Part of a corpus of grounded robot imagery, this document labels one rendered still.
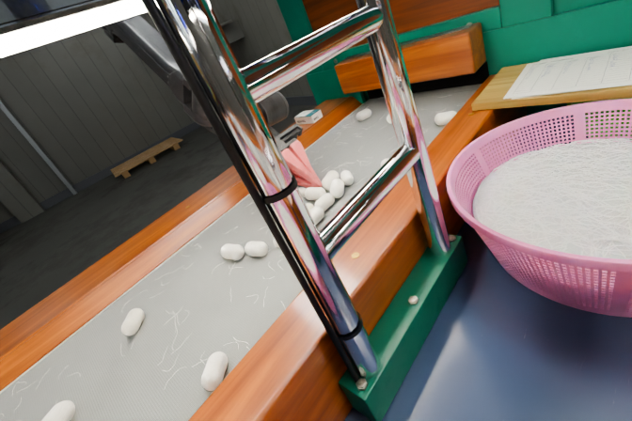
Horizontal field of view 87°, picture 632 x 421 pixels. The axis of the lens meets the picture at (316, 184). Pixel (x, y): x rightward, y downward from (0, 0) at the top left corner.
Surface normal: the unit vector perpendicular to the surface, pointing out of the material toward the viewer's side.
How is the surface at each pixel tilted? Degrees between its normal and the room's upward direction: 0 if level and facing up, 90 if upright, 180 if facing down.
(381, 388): 90
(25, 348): 45
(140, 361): 0
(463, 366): 0
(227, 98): 90
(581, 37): 90
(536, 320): 0
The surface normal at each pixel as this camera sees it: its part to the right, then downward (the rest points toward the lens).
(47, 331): 0.23, -0.53
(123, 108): 0.55, 0.18
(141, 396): -0.37, -0.82
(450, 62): -0.62, 0.56
